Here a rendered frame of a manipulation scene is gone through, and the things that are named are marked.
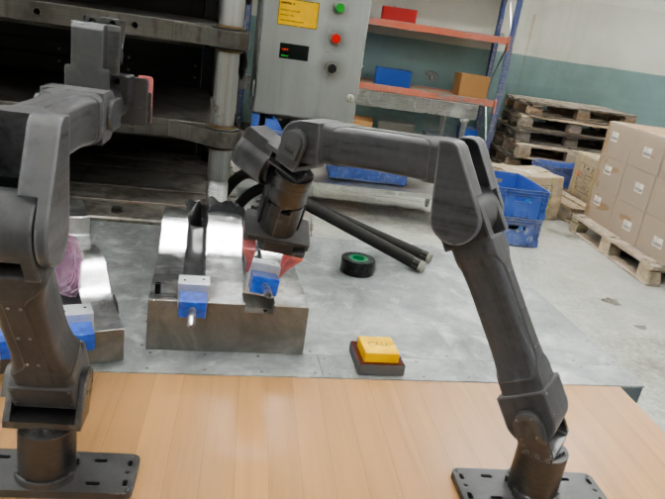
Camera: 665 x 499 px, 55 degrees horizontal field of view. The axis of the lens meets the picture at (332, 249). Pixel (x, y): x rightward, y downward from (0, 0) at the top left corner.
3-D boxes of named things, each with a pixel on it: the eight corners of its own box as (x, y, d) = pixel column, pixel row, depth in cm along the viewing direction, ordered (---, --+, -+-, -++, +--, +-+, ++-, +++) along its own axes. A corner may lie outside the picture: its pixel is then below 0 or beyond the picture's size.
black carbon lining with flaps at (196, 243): (269, 301, 111) (275, 250, 108) (174, 296, 107) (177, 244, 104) (256, 235, 143) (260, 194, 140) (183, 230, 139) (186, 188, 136)
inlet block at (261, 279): (280, 315, 95) (288, 280, 95) (247, 309, 94) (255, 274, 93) (271, 292, 108) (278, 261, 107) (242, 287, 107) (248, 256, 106)
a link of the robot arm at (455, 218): (276, 116, 87) (490, 147, 72) (314, 114, 94) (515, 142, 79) (272, 203, 91) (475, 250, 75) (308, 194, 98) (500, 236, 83)
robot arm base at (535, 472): (461, 423, 82) (478, 458, 76) (603, 431, 85) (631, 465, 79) (448, 473, 85) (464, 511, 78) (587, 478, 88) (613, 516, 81)
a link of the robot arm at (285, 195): (253, 194, 95) (263, 155, 91) (278, 184, 99) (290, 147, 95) (286, 220, 93) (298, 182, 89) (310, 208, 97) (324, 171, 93)
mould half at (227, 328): (302, 354, 109) (313, 282, 104) (145, 349, 103) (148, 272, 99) (275, 250, 155) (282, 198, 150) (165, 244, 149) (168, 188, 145)
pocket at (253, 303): (273, 326, 106) (275, 305, 105) (240, 324, 105) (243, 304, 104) (270, 313, 110) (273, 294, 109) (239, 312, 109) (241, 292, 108)
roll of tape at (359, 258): (353, 262, 155) (355, 249, 154) (379, 273, 150) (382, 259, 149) (332, 268, 149) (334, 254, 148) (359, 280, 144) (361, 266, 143)
